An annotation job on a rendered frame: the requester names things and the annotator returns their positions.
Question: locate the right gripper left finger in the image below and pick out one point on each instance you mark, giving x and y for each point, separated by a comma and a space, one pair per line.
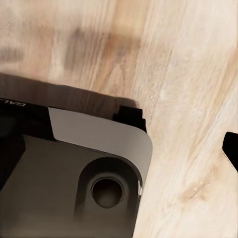
12, 148

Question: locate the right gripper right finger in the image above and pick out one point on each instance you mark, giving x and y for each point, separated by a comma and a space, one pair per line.
230, 148

